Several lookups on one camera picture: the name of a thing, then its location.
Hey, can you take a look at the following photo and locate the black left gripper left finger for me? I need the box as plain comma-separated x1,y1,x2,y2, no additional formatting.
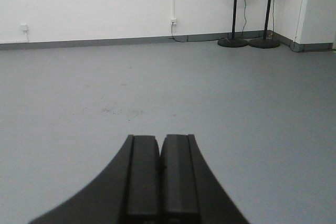
32,135,160,223

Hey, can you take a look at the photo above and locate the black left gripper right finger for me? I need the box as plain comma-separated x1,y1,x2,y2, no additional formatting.
161,134,249,223

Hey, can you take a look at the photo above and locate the white wall socket right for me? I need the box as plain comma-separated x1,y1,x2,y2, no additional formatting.
171,18,177,26

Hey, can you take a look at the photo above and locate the white wall socket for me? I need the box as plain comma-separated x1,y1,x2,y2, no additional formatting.
171,18,177,26
20,24,29,33

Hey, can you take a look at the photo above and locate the black fan power cable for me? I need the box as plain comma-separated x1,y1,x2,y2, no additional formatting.
172,0,249,43

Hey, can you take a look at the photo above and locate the white wall socket left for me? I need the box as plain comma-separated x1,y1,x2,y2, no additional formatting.
20,24,29,33

